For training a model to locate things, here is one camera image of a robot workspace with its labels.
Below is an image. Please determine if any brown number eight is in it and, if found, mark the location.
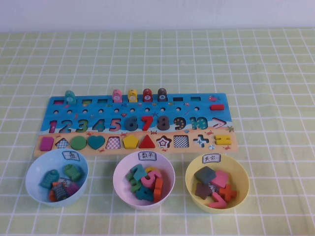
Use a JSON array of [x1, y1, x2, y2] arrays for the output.
[[157, 115, 170, 131]]

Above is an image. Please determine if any blue wooden puzzle board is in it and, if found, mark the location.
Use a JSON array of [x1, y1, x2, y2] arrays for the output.
[[33, 92, 239, 158]]

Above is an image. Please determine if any paper label on pink bowl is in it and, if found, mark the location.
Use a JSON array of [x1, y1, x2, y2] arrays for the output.
[[138, 151, 157, 162]]

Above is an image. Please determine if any pink plastic bowl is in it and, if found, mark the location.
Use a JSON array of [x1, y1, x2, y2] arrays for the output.
[[113, 151, 176, 210]]

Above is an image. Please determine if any paper label on yellow bowl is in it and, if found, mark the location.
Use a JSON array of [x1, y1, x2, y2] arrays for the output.
[[202, 154, 221, 164]]

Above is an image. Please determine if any orange number piece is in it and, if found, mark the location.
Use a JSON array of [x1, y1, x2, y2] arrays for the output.
[[154, 178, 164, 202]]

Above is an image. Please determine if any paper label on blue bowl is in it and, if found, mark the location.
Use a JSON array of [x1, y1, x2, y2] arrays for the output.
[[62, 150, 81, 162]]

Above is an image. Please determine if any green fish piece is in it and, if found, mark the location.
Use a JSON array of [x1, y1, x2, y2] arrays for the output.
[[63, 164, 83, 182]]

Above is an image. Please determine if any yellow plastic bowl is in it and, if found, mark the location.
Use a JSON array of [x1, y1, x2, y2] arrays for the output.
[[185, 153, 250, 213]]

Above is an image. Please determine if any purple fish piece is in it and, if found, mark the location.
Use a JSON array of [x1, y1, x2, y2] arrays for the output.
[[66, 183, 81, 196]]

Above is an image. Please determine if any grey fish piece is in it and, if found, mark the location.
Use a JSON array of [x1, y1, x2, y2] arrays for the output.
[[52, 183, 68, 202]]

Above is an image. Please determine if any teal striped fish piece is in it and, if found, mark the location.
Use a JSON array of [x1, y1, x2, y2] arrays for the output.
[[40, 169, 61, 190]]

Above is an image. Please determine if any light blue plastic bowl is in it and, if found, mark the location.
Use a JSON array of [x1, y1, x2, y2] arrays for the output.
[[25, 149, 89, 208]]

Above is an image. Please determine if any red number seven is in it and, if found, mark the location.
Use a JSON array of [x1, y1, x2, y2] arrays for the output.
[[141, 115, 155, 131]]

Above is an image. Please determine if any brown fish peg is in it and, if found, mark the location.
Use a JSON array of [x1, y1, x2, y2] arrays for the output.
[[157, 88, 168, 102]]

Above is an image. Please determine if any red fish peg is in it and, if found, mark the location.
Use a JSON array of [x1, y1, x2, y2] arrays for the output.
[[142, 88, 153, 102]]

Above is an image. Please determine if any red triangle block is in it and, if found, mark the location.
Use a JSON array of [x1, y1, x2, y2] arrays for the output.
[[139, 134, 157, 149]]

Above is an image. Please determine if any dark grey number six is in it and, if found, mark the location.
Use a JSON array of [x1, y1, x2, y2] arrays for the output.
[[125, 116, 139, 131]]

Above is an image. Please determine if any yellow fish peg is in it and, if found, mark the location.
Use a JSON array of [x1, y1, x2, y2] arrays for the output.
[[127, 88, 138, 103]]

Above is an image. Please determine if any yellow pentagon block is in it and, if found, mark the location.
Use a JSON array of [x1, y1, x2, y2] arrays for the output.
[[123, 135, 140, 149]]

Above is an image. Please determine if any pink fish peg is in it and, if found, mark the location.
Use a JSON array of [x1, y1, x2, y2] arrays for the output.
[[112, 88, 123, 103]]

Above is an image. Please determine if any green checked tablecloth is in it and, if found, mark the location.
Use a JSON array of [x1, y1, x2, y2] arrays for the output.
[[0, 28, 315, 236]]

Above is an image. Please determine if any teal number two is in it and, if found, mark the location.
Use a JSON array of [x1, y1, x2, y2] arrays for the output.
[[129, 164, 148, 181]]

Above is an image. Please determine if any pink number five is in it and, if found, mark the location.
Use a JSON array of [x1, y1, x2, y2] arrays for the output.
[[140, 170, 163, 189]]

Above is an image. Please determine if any teal heart block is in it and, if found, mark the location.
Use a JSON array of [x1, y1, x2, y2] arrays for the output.
[[88, 135, 106, 150]]

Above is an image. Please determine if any yellow equals sign block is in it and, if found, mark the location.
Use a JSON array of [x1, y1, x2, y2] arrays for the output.
[[214, 134, 232, 146]]

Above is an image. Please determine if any green number three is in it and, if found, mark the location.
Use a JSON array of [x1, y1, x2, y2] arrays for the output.
[[126, 173, 142, 194]]

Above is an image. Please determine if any dark grey square block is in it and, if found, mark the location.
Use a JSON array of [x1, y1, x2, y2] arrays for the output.
[[193, 166, 217, 184]]

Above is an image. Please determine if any teal number four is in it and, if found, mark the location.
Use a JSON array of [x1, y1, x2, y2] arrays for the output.
[[135, 185, 155, 203]]

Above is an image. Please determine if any green circle block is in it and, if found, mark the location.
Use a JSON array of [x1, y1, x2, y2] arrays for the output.
[[71, 135, 88, 150]]

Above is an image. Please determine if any brown star block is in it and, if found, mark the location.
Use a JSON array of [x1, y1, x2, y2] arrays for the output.
[[195, 182, 214, 200]]

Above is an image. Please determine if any pink trapezoid block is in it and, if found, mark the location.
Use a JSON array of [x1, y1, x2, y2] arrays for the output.
[[210, 170, 232, 189]]

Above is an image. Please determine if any teal fish peg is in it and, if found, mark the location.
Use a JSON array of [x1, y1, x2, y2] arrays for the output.
[[64, 90, 76, 104]]

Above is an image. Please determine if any orange plus sign block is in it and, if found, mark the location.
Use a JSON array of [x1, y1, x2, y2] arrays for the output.
[[219, 183, 238, 201]]

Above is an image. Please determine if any pink greater-than sign block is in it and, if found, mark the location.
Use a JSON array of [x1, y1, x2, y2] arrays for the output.
[[208, 191, 227, 209]]

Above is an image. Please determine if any magenta rectangle block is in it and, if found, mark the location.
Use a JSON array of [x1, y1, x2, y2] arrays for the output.
[[40, 136, 54, 151]]

